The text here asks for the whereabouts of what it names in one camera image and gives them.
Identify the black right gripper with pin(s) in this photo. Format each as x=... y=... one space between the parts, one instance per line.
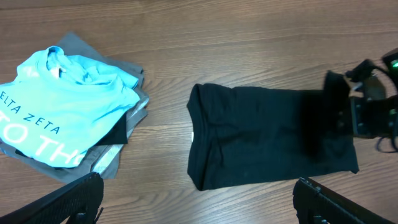
x=374 y=114

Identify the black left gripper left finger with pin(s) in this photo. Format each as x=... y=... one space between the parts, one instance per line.
x=78 y=202

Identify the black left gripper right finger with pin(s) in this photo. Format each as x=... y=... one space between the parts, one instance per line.
x=317 y=204

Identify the black t-shirt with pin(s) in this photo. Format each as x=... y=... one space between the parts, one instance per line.
x=248 y=135

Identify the grey folded garment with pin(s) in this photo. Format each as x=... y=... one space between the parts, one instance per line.
x=101 y=159

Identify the black folded garment in pile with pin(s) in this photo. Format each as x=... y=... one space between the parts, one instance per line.
x=117 y=134

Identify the light blue printed t-shirt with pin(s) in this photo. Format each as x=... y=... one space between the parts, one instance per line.
x=60 y=105

